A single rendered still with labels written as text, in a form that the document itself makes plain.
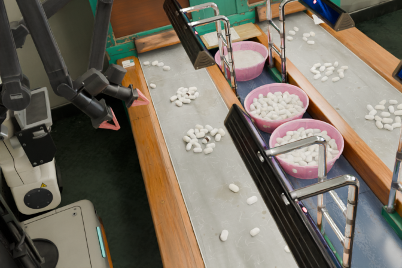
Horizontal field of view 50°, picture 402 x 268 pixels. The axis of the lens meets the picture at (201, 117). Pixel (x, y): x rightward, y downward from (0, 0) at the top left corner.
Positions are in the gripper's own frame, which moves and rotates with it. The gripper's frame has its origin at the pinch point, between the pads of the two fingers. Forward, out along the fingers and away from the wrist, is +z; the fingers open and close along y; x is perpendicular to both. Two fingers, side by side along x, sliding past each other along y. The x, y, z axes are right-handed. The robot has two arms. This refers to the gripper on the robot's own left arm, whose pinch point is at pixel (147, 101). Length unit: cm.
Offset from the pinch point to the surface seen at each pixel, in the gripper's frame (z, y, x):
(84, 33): -9, 136, 33
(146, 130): 1.1, -11.4, 6.9
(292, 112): 49, -22, -30
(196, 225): 9, -64, 4
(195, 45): -0.9, -14.1, -35.7
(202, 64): 2.3, -21.2, -32.2
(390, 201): 52, -80, -36
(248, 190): 25, -57, -9
